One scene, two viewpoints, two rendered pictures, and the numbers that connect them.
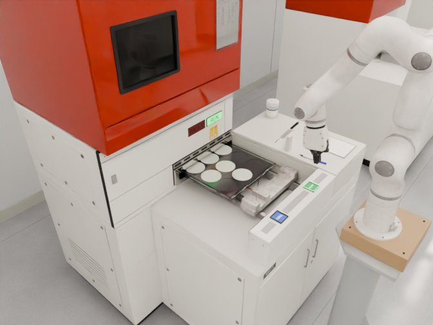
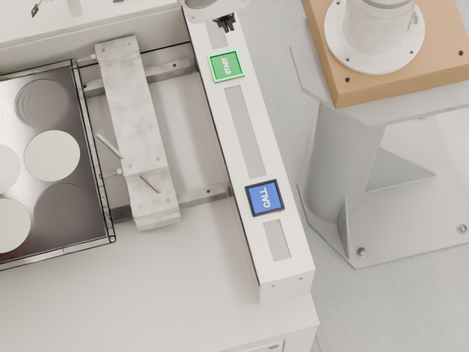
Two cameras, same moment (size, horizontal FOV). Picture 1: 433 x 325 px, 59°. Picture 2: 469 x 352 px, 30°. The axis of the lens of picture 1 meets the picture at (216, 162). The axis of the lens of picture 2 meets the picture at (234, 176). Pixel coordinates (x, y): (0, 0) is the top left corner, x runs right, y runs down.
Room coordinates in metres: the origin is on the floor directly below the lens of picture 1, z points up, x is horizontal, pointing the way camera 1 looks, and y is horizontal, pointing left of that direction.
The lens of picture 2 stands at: (0.87, 0.19, 2.33)
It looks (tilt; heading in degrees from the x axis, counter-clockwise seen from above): 68 degrees down; 307
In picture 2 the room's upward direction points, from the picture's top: 3 degrees counter-clockwise
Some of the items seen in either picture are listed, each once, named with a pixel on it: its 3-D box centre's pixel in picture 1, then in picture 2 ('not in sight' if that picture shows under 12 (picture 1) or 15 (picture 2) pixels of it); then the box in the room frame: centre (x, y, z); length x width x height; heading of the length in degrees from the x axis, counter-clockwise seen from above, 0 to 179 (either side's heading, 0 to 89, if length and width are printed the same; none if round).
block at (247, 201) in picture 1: (250, 202); (154, 206); (1.30, -0.15, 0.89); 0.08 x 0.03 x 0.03; 49
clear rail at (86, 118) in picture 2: (254, 180); (92, 146); (1.46, -0.18, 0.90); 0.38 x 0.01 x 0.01; 139
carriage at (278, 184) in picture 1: (270, 191); (137, 134); (1.42, -0.26, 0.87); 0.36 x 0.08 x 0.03; 139
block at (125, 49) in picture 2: (288, 170); (117, 50); (1.55, -0.36, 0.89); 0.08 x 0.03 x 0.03; 49
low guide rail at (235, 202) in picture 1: (232, 199); (91, 223); (1.40, -0.08, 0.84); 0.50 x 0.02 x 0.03; 49
